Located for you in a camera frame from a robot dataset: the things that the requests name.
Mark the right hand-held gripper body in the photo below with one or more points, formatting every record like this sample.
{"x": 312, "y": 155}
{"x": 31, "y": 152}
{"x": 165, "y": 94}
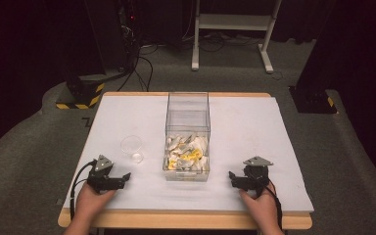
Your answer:
{"x": 254, "y": 179}

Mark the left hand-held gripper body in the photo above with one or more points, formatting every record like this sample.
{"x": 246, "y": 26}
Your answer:
{"x": 103, "y": 178}

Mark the person's left hand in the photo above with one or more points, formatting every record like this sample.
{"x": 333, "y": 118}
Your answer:
{"x": 89, "y": 202}

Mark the person's right hand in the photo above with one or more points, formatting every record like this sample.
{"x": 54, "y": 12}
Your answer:
{"x": 261, "y": 209}

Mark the clear plastic cup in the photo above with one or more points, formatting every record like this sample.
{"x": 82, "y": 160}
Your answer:
{"x": 132, "y": 147}

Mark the white table mat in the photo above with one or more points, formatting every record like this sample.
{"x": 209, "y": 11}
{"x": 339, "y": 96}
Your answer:
{"x": 241, "y": 137}

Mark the pile of white yellow packets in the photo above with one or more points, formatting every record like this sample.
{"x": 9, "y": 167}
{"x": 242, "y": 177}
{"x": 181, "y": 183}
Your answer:
{"x": 186, "y": 151}

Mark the wooden table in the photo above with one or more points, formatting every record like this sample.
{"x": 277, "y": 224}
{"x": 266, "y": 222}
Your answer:
{"x": 176, "y": 220}

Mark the clear plastic box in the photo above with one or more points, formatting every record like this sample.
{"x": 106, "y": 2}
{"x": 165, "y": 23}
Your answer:
{"x": 187, "y": 114}

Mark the yellow black striped stand base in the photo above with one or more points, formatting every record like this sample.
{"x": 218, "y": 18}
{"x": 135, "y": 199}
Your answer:
{"x": 88, "y": 99}

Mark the dark equipment rack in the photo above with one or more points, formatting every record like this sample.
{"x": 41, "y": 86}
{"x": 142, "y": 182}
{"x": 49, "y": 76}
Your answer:
{"x": 127, "y": 29}

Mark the white metal stand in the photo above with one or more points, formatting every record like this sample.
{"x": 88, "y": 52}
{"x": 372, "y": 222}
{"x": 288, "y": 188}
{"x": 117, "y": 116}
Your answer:
{"x": 231, "y": 22}

